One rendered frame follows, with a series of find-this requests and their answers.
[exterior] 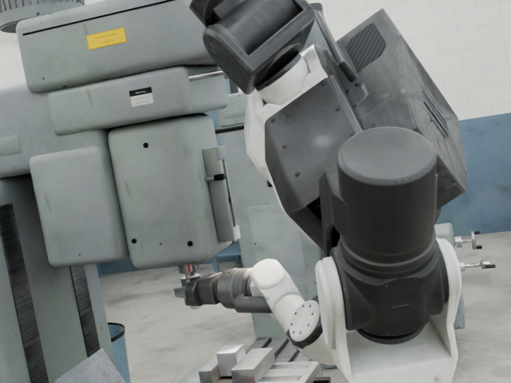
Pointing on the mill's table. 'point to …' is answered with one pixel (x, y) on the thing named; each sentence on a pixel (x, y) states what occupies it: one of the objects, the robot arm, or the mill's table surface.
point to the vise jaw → (253, 365)
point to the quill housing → (166, 190)
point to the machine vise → (301, 374)
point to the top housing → (109, 42)
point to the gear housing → (136, 99)
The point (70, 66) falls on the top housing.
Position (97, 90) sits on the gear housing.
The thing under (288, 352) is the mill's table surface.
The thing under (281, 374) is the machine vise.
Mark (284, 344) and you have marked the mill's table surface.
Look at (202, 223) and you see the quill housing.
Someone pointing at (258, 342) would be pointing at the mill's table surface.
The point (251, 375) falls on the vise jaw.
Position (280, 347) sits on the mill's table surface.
